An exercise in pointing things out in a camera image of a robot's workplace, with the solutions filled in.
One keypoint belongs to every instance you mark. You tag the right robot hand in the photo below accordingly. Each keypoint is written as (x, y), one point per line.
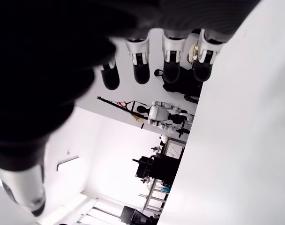
(39, 58)

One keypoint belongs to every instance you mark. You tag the hanging humanoid robot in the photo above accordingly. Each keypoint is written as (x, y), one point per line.
(159, 112)

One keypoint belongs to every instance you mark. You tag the cream round object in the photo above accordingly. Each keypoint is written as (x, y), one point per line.
(193, 52)

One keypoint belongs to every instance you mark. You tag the black cabinet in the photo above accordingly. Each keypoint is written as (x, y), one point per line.
(161, 168)

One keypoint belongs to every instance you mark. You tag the metal shelf rack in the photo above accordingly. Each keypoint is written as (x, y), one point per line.
(154, 197)

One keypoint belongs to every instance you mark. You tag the black crate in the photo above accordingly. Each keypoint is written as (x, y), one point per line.
(130, 215)

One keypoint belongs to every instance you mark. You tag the black wheeled gantry frame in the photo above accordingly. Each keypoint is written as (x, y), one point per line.
(109, 102)

